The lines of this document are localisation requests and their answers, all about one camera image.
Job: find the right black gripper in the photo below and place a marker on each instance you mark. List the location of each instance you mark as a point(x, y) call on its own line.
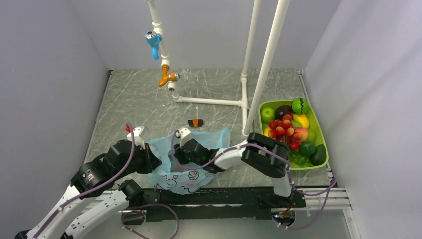
point(179, 154)

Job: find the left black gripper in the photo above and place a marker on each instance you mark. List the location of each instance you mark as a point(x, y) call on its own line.
point(151, 161)

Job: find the light blue plastic bag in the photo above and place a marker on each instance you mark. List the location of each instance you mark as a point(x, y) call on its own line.
point(188, 178)

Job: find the fake yellow lemon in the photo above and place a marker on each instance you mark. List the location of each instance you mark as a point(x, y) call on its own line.
point(266, 131)
point(302, 119)

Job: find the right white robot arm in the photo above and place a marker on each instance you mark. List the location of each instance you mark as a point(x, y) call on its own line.
point(266, 155)

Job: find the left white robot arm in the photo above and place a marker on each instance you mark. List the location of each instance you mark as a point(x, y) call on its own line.
point(67, 221)

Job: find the fake green apple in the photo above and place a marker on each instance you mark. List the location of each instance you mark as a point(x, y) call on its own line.
point(267, 115)

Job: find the fake dark purple fruit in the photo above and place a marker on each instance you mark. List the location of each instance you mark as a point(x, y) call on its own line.
point(281, 111)

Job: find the fake lime green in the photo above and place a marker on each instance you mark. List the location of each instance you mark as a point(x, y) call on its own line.
point(296, 123)

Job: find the fake green grapes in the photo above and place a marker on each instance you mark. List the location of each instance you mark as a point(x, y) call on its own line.
point(299, 160)

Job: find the fake peach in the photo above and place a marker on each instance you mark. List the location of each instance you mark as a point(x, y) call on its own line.
point(300, 134)

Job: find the fake yellow lemon in basket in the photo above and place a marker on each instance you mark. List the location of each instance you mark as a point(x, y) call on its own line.
point(302, 119)

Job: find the fake watermelon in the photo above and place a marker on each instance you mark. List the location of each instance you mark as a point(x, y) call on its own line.
point(300, 106)

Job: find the fake pale green pear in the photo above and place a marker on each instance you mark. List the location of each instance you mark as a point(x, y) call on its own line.
point(311, 135)

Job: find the fake avocado dark green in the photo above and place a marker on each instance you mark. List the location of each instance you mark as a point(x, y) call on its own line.
point(319, 157)

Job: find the black orange clip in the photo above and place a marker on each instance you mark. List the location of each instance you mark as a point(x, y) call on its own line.
point(195, 123)

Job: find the orange plastic tap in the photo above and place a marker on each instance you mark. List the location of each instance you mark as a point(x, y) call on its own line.
point(168, 76)

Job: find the blue plastic tap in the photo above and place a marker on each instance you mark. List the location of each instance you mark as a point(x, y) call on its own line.
point(153, 39)

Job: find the green plastic basket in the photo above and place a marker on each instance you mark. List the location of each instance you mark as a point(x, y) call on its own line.
point(314, 124)

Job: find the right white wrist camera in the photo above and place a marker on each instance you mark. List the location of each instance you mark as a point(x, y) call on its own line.
point(184, 135)

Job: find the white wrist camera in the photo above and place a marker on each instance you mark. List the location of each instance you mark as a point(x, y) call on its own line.
point(140, 133)
point(184, 135)

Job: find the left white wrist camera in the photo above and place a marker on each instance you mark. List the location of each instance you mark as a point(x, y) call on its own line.
point(140, 133)

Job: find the white PVC pipe frame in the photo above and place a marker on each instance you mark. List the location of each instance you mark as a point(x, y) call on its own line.
point(249, 110)

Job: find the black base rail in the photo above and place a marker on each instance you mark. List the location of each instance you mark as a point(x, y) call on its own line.
point(216, 203)

